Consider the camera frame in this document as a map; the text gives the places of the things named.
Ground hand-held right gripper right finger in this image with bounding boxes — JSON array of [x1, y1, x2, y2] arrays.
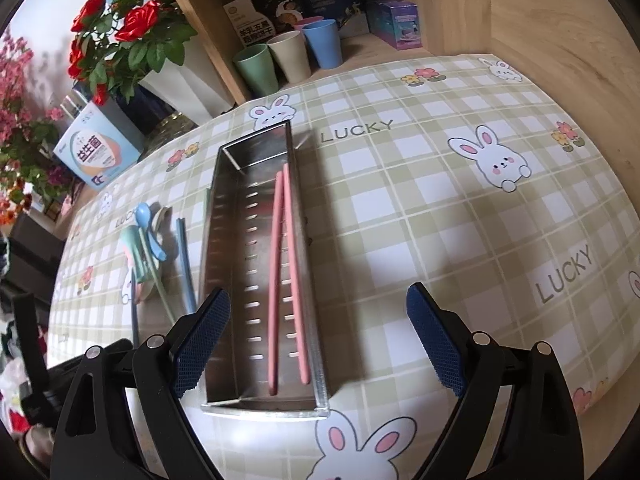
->
[[406, 282, 591, 480]]

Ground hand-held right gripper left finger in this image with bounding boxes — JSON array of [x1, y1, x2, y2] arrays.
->
[[50, 287, 232, 480]]

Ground blue chopstick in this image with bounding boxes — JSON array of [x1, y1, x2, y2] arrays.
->
[[176, 217, 198, 312], [130, 267, 140, 348]]

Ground metal utensil tray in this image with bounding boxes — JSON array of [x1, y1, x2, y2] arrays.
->
[[200, 120, 331, 418]]

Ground beige spoon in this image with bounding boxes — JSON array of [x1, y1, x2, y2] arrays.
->
[[150, 206, 173, 241]]

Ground blue spoon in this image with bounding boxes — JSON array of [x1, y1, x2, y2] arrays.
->
[[134, 202, 168, 262]]

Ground pink chopstick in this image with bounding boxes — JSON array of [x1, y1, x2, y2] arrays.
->
[[281, 162, 312, 387], [266, 171, 285, 397]]

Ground green spoon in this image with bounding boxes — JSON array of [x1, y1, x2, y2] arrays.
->
[[120, 225, 151, 281]]

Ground checked bunny tablecloth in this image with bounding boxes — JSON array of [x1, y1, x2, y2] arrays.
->
[[47, 52, 640, 480]]

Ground purple flower plant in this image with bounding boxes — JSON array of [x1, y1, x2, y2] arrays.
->
[[30, 160, 76, 201]]

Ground light blue and orange box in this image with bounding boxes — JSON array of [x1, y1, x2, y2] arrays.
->
[[52, 100, 146, 191]]

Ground gold tin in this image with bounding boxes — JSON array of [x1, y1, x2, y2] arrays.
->
[[145, 110, 198, 153]]

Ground pink flower plant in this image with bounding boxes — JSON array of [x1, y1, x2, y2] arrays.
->
[[0, 25, 66, 226]]

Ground white vase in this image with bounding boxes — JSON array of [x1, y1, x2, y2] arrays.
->
[[137, 35, 236, 128]]

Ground green cup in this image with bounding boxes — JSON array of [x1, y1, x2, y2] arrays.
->
[[233, 44, 279, 97]]

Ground beige cup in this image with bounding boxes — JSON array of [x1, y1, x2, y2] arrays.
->
[[266, 31, 312, 83]]

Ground wooden shelf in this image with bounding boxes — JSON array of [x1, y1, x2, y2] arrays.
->
[[152, 0, 496, 106]]

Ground blue cup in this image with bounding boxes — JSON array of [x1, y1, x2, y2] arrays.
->
[[302, 19, 343, 68]]

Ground purple box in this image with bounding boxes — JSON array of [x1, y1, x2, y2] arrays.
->
[[367, 0, 428, 51]]

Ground white and black snack box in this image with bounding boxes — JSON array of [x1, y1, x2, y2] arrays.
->
[[223, 0, 276, 48]]

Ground red rose plant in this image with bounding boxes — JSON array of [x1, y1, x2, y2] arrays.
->
[[67, 0, 198, 106]]

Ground dark box with moon print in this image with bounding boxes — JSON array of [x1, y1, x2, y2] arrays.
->
[[250, 0, 306, 36]]

